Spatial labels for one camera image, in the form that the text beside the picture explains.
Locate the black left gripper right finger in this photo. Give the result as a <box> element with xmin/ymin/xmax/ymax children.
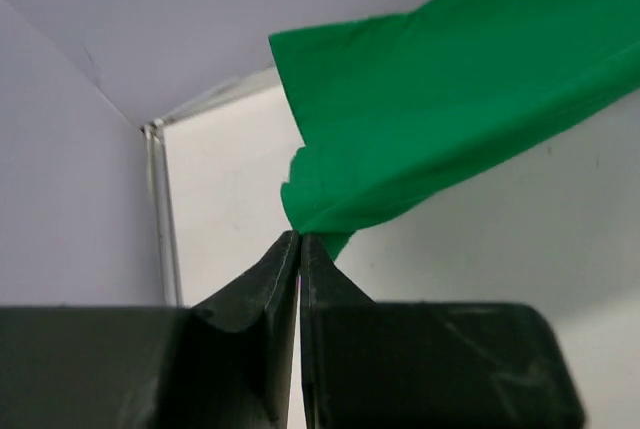
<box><xmin>300</xmin><ymin>235</ymin><xmax>585</xmax><ymax>428</ymax></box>

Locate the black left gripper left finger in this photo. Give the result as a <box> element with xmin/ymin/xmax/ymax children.
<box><xmin>1</xmin><ymin>231</ymin><xmax>299</xmax><ymax>428</ymax></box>

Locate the green t shirt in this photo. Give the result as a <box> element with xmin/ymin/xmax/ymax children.
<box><xmin>269</xmin><ymin>0</ymin><xmax>639</xmax><ymax>256</ymax></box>

